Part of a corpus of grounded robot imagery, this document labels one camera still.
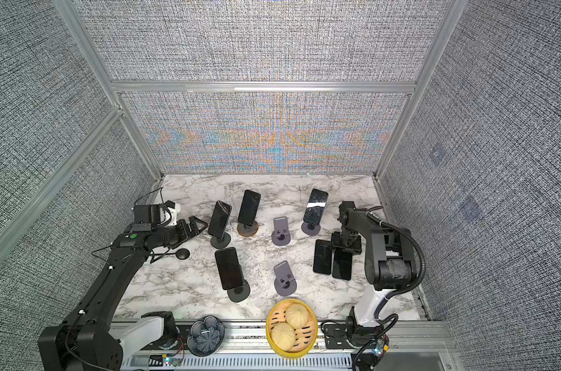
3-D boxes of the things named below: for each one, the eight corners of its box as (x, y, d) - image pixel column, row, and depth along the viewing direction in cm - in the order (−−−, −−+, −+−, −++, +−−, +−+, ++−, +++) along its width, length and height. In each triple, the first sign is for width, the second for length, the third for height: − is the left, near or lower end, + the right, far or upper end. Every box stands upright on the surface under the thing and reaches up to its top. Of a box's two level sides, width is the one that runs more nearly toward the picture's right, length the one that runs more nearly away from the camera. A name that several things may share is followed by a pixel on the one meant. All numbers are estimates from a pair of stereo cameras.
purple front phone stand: (279, 299, 83) (279, 289, 75) (270, 278, 88) (270, 267, 79) (296, 292, 85) (298, 281, 76) (286, 271, 90) (287, 259, 81)
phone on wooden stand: (241, 230, 102) (235, 207, 89) (250, 213, 107) (246, 189, 94) (255, 234, 100) (251, 211, 87) (263, 216, 106) (261, 193, 93)
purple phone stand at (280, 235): (272, 246, 96) (271, 232, 88) (272, 230, 101) (272, 216, 93) (289, 246, 96) (290, 232, 88) (288, 230, 101) (289, 216, 93)
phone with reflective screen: (303, 227, 102) (306, 207, 90) (309, 208, 108) (313, 187, 97) (318, 232, 100) (323, 212, 89) (324, 212, 106) (329, 192, 95)
